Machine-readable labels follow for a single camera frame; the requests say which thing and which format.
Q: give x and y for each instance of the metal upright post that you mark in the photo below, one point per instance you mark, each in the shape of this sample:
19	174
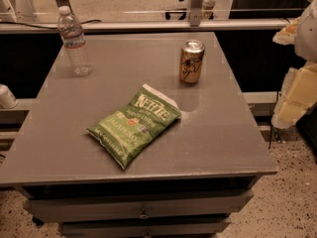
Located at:
195	12

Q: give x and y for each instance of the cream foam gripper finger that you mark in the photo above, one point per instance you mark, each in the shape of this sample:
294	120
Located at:
298	94
286	35

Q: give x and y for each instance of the green jalapeno chip bag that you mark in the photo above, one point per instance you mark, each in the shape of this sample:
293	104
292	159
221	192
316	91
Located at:
127	131

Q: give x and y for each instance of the upper grey drawer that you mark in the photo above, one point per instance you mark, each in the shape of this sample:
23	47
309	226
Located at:
139	206

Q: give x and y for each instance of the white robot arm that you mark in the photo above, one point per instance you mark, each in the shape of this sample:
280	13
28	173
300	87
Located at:
305	41

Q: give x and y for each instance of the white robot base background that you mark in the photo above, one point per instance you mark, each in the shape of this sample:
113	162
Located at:
17	11

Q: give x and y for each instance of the clear plastic water bottle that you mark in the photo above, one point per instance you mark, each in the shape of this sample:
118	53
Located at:
71	32

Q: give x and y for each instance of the lower grey drawer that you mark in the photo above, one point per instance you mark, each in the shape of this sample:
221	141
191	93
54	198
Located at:
145	228

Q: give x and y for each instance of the grey drawer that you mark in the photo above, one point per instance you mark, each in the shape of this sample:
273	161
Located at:
145	228
139	206

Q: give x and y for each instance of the white bottle at left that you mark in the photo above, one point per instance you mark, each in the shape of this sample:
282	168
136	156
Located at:
7	98

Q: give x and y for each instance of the gold soda can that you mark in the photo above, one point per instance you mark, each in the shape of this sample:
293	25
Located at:
191	60

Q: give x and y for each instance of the grey drawer cabinet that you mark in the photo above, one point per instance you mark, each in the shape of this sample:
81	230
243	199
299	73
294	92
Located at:
184	184

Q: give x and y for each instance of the metal frame rail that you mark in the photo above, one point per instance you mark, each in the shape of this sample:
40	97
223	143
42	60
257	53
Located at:
96	26

